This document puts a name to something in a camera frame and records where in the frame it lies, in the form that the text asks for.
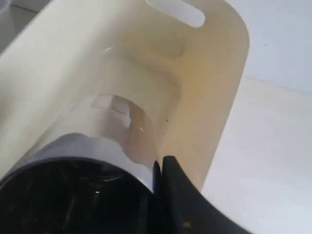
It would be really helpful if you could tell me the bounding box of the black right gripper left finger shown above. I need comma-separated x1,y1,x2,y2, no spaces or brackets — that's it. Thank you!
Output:
153,161,162,195

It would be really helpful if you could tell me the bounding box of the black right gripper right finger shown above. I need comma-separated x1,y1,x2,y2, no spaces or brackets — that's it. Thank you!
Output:
161,156,249,234

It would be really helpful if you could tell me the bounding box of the stainless steel cup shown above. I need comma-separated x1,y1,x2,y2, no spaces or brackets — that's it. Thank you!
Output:
0,95,158,234

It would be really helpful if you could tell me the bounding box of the cream plastic bin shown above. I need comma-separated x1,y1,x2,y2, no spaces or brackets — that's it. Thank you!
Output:
0,0,250,189

